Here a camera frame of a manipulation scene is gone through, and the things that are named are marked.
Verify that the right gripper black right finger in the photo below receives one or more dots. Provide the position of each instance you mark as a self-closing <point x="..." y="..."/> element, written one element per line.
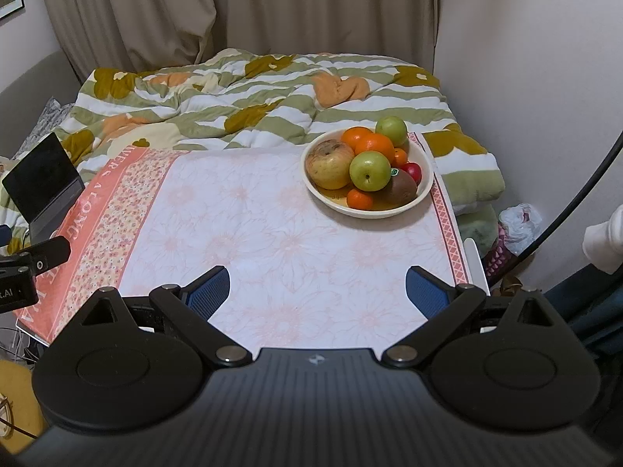
<point x="448" y="311"/>

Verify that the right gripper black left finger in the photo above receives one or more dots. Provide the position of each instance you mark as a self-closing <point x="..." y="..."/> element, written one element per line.
<point x="188" y="310"/>

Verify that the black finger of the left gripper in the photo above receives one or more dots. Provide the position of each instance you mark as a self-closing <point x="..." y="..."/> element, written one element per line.
<point x="5" y="235"/>
<point x="46" y="255"/>

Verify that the brown kiwi with sticker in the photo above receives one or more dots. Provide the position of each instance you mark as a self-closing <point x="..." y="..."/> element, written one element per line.
<point x="399" y="191"/>

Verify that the small tangerine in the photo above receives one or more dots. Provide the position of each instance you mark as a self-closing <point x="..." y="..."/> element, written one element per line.
<point x="360" y="200"/>
<point x="400" y="157"/>

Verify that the red cherry tomato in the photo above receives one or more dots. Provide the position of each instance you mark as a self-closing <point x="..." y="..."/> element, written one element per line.
<point x="413" y="170"/>

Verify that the green apple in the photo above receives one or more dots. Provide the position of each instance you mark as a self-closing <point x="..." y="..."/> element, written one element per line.
<point x="393" y="128"/>
<point x="370" y="171"/>

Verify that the large orange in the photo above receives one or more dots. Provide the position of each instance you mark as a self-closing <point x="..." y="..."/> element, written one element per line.
<point x="351" y="137"/>
<point x="373" y="142"/>

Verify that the yellowish brown apple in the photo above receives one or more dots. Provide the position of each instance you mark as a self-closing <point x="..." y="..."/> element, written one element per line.
<point x="328" y="164"/>

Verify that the black laptop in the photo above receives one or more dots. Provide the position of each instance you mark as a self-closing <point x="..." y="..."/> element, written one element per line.
<point x="44" y="186"/>

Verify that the white plastic bag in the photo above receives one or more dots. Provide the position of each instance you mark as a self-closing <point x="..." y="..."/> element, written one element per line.
<point x="522" y="225"/>

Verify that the pink floral tablecloth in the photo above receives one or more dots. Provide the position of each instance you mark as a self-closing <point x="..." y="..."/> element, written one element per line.
<point x="301" y="274"/>

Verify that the patterned grey pillow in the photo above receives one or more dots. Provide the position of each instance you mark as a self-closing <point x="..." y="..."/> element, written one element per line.
<point x="51" y="116"/>

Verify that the grey sofa headboard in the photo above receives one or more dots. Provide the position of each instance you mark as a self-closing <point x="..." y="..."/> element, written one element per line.
<point x="23" y="101"/>

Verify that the cream oval fruit bowl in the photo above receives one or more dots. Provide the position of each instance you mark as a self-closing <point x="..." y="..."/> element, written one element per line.
<point x="337" y="199"/>

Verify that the green striped floral quilt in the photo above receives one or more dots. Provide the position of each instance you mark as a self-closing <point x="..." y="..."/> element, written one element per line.
<point x="241" y="99"/>

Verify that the beige curtain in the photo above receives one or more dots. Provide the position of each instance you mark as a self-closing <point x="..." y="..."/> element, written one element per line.
<point x="144" y="35"/>

